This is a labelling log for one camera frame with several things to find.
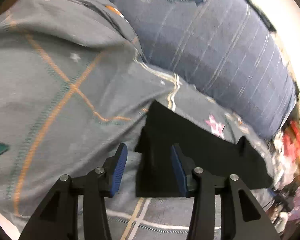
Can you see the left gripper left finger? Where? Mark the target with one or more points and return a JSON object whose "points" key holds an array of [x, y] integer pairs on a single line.
{"points": [[56, 215]]}

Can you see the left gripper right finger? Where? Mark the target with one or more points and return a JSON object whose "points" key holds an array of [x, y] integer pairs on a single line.
{"points": [[241, 214]]}

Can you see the black pants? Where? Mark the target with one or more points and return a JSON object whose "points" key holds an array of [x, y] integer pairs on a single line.
{"points": [[163, 128]]}

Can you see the cluttered items beside bed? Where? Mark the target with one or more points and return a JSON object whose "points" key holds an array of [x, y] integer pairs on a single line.
{"points": [[285, 207]]}

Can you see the grey patterned bed sheet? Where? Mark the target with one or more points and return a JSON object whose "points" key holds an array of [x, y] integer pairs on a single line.
{"points": [[73, 87]]}

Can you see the blue plaid pillow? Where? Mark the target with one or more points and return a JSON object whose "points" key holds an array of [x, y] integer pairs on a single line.
{"points": [[222, 47]]}

